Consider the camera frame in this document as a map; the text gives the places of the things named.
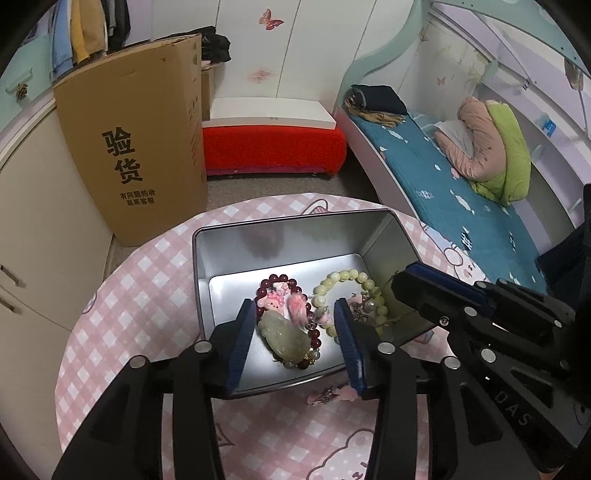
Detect white pillow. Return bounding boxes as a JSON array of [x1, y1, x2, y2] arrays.
[[434, 121, 476, 156]]

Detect pale green jade pendant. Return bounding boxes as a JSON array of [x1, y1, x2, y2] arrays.
[[257, 312, 311, 363]]

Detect small pink charm trinkets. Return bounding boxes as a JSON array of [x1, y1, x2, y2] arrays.
[[257, 285, 292, 311]]

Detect teal bunk bed frame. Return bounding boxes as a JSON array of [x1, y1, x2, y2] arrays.
[[331, 0, 591, 282]]

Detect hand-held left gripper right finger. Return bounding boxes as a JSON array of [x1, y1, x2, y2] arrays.
[[333, 298, 506, 480]]

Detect yellow hanging jacket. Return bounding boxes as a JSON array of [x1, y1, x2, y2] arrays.
[[69, 0, 108, 65]]

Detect folded navy clothes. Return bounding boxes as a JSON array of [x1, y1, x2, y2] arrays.
[[351, 84, 410, 116]]

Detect blue patterned bed sheet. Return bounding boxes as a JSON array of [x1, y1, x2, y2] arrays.
[[346, 108, 551, 297]]

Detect light blue hanging jacket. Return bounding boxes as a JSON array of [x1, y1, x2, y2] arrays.
[[49, 0, 77, 75]]

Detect dark hanging jackets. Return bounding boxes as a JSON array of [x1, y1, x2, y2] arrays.
[[99, 0, 133, 52]]

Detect pink checked tablecloth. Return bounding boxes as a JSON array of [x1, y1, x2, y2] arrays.
[[54, 193, 491, 480]]

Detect white board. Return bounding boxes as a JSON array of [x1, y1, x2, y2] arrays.
[[209, 97, 337, 133]]

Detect red ottoman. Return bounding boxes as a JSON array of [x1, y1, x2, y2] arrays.
[[202, 120, 348, 178]]

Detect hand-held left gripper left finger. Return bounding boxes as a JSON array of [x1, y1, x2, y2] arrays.
[[51, 299, 257, 480]]

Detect grey metal tin box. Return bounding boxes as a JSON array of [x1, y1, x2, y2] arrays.
[[191, 209, 437, 400]]

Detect grey bed lamp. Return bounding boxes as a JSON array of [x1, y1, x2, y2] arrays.
[[565, 59, 584, 89]]

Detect cream low cabinet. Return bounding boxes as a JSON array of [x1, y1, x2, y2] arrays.
[[0, 98, 117, 403]]

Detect teal drawer cabinet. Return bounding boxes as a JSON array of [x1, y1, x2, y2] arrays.
[[0, 37, 57, 121]]

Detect dark red bead bracelet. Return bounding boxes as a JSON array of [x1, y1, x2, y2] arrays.
[[256, 273, 325, 371]]

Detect white wardrobe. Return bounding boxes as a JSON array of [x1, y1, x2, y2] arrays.
[[124, 0, 422, 109]]

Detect dark cloth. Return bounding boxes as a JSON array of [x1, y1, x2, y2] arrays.
[[536, 184, 591, 297]]

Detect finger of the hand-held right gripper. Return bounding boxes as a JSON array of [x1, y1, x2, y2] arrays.
[[392, 271, 481, 330], [406, 263, 490, 310]]

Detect cream bead bracelet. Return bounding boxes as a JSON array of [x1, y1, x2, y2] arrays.
[[311, 268, 389, 339]]

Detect tall cardboard box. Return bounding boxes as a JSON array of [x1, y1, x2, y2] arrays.
[[52, 33, 209, 248]]

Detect pink tassel charm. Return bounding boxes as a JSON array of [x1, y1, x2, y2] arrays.
[[286, 294, 308, 330]]

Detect thin gold chain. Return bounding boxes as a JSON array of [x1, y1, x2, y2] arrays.
[[368, 271, 437, 325]]

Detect pink and green quilt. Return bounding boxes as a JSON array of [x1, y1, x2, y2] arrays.
[[434, 96, 532, 206]]

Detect pile of black clothes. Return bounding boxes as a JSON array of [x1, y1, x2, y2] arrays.
[[200, 26, 232, 66]]

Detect tan scarf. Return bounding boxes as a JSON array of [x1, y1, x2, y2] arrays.
[[342, 103, 407, 127]]

